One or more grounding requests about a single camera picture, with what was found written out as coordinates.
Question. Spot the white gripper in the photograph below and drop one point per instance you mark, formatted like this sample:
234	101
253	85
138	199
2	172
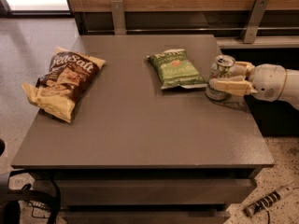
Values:
267	80

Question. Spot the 7up soda can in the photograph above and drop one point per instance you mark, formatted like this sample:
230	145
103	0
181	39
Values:
220	68

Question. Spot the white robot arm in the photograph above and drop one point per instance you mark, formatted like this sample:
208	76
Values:
290	92

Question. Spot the green jalapeno chip bag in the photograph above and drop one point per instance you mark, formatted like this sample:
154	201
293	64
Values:
175	70

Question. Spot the brown sea salt chip bag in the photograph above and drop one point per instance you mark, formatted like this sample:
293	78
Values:
70	75

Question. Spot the white power strip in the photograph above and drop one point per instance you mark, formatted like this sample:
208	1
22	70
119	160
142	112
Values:
268	200

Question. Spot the black chair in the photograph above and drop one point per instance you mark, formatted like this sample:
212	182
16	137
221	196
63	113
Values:
10	211

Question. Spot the right metal bracket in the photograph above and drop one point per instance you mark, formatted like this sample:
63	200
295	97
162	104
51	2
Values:
255	17

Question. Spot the metal bracket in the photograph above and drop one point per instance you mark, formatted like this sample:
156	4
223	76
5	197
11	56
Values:
118	17
255	17

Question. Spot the left metal bracket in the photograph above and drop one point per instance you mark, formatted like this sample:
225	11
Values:
118	17

